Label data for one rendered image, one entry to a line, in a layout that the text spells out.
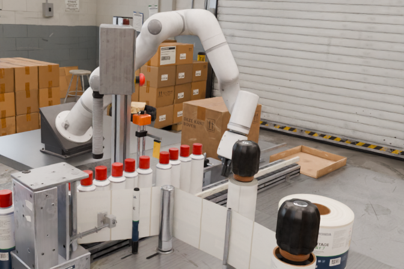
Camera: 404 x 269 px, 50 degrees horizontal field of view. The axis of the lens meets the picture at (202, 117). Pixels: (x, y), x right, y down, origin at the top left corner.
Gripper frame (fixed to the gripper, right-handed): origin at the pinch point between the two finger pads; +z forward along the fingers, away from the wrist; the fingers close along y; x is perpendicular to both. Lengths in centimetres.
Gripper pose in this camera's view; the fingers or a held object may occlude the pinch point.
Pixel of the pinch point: (225, 171)
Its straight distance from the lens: 167.1
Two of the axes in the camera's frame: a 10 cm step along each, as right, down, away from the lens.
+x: 6.2, 2.1, 7.6
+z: -2.9, 9.6, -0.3
